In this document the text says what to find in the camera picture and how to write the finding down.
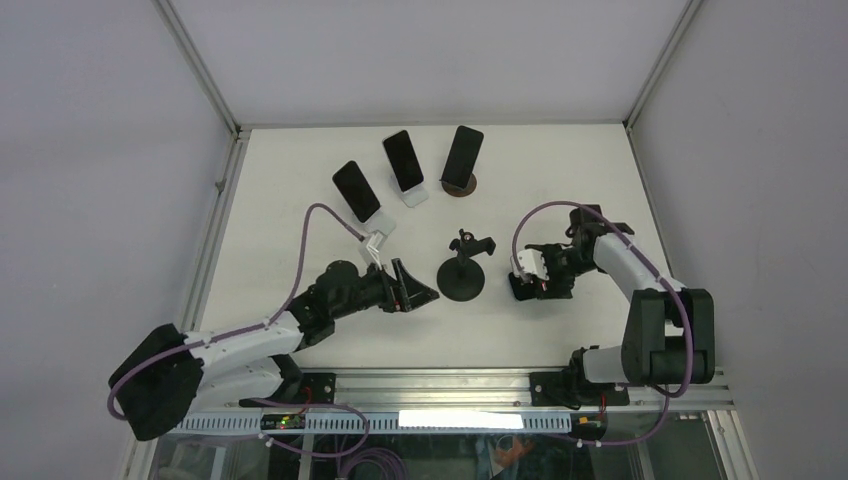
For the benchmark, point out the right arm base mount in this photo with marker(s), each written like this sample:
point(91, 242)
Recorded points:
point(564, 388)

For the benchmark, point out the aluminium frame rail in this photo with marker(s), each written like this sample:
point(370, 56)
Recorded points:
point(489, 389)

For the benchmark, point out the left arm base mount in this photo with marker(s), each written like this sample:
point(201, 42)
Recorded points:
point(311, 391)

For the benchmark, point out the wooden base phone stand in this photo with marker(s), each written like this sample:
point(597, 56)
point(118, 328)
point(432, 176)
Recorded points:
point(459, 192)

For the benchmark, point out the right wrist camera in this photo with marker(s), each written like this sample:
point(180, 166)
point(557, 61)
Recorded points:
point(529, 265)

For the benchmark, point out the white slotted cable duct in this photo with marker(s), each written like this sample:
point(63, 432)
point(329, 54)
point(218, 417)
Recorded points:
point(246, 422)

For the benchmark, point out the white folding phone stand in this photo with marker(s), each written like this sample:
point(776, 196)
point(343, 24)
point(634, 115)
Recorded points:
point(415, 196)

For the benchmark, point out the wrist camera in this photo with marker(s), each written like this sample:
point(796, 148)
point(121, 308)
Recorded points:
point(529, 265)
point(370, 248)

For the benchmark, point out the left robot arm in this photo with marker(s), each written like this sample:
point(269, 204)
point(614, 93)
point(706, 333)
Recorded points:
point(172, 374)

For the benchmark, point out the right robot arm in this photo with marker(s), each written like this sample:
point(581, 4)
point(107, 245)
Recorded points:
point(668, 340)

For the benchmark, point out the black phone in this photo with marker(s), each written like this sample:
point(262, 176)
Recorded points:
point(356, 191)
point(403, 160)
point(462, 156)

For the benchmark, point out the black tall clamp stand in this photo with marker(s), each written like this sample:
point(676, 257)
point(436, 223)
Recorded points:
point(461, 278)

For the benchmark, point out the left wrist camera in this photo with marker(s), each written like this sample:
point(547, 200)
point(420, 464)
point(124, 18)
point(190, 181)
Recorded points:
point(370, 248)

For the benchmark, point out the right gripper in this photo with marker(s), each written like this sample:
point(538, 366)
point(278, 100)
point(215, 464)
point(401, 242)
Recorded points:
point(549, 289)

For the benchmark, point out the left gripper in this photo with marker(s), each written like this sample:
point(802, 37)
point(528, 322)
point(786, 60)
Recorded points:
point(404, 289)

